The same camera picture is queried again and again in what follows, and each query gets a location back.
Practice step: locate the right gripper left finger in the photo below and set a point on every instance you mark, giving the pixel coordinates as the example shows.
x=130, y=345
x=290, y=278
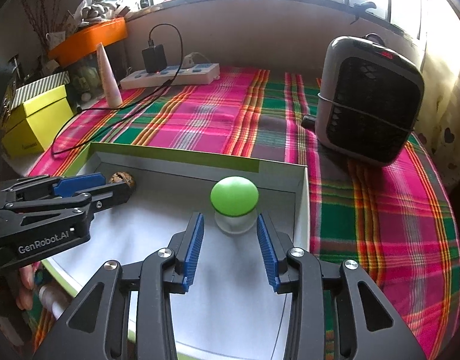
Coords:
x=95, y=324

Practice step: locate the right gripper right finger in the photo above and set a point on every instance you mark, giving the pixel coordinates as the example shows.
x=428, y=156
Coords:
x=365, y=323

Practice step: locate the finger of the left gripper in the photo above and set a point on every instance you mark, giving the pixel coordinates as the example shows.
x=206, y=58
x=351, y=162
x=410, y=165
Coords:
x=92, y=200
x=44, y=186

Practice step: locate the brown walnut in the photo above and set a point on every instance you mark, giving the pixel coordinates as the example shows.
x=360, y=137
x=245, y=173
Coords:
x=123, y=177

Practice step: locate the green cap small bottle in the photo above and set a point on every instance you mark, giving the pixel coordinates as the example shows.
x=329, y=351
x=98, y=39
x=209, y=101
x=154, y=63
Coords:
x=234, y=200

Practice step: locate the left human hand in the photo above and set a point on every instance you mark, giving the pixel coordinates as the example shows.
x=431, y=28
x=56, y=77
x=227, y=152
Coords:
x=23, y=283

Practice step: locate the yellow cardboard box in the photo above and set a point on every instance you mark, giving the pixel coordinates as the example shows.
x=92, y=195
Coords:
x=33, y=125

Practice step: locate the striped green white box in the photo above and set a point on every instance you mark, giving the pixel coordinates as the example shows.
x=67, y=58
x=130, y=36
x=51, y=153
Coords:
x=34, y=89

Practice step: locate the white cosmetic tube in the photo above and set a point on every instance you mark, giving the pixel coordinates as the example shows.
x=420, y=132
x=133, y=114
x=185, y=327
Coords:
x=108, y=81

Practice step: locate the plaid pink green cloth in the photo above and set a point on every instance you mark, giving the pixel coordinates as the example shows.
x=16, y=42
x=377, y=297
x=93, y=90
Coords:
x=395, y=221

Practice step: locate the white green cardboard tray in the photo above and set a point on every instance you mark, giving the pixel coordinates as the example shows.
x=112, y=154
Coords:
x=230, y=311

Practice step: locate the orange plastic basin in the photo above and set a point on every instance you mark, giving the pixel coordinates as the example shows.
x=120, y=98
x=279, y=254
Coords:
x=84, y=42

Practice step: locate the black charger adapter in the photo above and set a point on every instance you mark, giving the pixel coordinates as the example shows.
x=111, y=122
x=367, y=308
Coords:
x=154, y=57

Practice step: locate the white power strip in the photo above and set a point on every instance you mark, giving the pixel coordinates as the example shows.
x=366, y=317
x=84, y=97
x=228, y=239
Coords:
x=200, y=74

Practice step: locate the white plug on strip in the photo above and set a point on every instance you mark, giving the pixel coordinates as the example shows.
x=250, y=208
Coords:
x=192, y=59

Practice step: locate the cream heart pattern curtain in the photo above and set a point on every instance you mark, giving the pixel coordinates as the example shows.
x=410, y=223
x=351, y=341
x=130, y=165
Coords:
x=438, y=123

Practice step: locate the grey black portable heater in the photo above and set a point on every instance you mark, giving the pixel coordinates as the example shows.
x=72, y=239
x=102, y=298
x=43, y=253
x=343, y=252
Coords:
x=369, y=99

